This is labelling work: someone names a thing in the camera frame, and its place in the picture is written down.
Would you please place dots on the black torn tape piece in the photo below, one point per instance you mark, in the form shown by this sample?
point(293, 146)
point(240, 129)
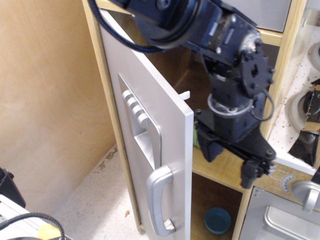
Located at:
point(304, 116)

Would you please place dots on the aluminium rail base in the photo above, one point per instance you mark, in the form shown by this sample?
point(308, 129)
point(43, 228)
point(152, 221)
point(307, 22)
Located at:
point(16, 223)

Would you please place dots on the black box left edge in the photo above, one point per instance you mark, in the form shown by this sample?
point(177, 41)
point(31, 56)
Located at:
point(9, 189)

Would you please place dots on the white door latch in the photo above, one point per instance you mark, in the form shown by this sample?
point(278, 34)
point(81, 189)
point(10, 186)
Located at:
point(185, 95)

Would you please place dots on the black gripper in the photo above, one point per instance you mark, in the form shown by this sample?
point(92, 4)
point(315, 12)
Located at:
point(240, 136)

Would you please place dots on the silver oven door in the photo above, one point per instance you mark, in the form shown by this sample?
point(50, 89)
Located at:
point(253, 226)

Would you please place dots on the orange tape piece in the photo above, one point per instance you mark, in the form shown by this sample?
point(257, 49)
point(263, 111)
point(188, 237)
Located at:
point(48, 231)

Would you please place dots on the wooden toy kitchen frame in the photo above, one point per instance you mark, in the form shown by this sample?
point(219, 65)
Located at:
point(194, 90)

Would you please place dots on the silver dispenser panel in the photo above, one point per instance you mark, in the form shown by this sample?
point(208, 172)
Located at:
point(144, 129)

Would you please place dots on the white speckled countertop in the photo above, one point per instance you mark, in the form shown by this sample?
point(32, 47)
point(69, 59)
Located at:
point(297, 73)

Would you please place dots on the silver fridge door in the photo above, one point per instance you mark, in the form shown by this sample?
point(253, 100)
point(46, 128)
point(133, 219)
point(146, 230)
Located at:
point(175, 120)

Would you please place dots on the silver oven knob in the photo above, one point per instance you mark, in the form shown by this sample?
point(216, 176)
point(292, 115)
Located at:
point(308, 194)

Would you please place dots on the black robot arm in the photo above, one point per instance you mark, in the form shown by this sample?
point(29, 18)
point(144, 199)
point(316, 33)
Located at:
point(231, 50)

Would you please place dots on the silver oven handle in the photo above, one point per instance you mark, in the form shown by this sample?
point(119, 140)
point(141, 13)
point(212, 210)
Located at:
point(291, 226)

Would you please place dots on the green object in fridge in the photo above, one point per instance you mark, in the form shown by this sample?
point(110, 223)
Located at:
point(195, 135)

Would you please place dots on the silver freezer door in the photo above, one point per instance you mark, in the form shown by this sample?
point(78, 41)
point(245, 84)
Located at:
point(267, 14)

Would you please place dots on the teal round lid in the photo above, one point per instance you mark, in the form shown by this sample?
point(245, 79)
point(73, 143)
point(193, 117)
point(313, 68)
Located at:
point(217, 220)

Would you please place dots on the silver fridge door handle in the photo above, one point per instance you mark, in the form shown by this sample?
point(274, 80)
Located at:
point(155, 185)

